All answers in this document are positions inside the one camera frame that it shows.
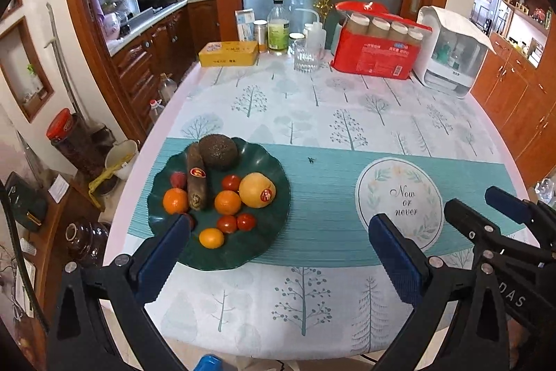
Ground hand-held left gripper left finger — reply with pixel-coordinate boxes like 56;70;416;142
46;212;194;371

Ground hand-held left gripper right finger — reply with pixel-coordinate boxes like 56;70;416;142
368;213;510;371

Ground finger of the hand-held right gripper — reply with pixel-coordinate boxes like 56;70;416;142
444;199;556;263
485;186;556;248

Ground orange tangerine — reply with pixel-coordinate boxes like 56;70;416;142
214;190;242;215
163;188;189;215
199;227;226;250

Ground brown overripe banana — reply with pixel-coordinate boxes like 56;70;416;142
186;143;208;212

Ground dark green scalloped plate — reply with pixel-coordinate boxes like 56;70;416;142
147;136;291;269

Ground brown kiwi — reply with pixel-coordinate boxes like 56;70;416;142
199;135;239;171

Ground clear plastic bag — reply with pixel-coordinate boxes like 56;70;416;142
532;175;556;209

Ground brown ceramic jar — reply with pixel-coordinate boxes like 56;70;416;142
65;221;111;267

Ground white enamel pot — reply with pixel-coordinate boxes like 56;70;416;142
104;140;140;181

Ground large yellow orange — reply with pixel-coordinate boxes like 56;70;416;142
239;173;276;209

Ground blue plastic item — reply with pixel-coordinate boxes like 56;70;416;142
193;355;224;371

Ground low wooden cabinet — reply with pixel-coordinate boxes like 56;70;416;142
0;171;114;354

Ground plastic oil bottle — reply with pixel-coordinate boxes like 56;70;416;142
149;99;168;126
157;73;178;104

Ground white countertop appliance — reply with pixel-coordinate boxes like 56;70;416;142
410;5;496;99

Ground dark green bag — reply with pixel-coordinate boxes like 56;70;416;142
3;172;48;233

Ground dark jar with red lid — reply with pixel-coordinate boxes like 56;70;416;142
47;108;107;176

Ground tree print tablecloth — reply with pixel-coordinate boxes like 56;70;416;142
102;51;528;358

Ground red gift package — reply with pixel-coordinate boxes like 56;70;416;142
330;1;435;80

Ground wooden kitchen cabinets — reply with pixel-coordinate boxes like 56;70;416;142
108;0;218;106

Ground yellow tin box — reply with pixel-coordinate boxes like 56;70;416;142
198;41;260;68

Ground small spray bottle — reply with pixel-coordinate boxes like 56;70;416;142
26;62;42;91

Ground clear drinking glass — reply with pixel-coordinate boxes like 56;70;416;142
294;38;323;73

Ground grey mop pole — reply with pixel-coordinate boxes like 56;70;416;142
46;3;83;115

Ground clear plastic squeeze bottle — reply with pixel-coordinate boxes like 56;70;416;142
295;8;326;50

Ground gold tin can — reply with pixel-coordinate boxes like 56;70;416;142
253;20;268;52

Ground white and blue carton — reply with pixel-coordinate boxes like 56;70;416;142
235;9;256;42

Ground glass bottle with green label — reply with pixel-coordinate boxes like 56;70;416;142
267;0;291;55

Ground wooden wall cupboards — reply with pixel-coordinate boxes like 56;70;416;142
469;0;556;189

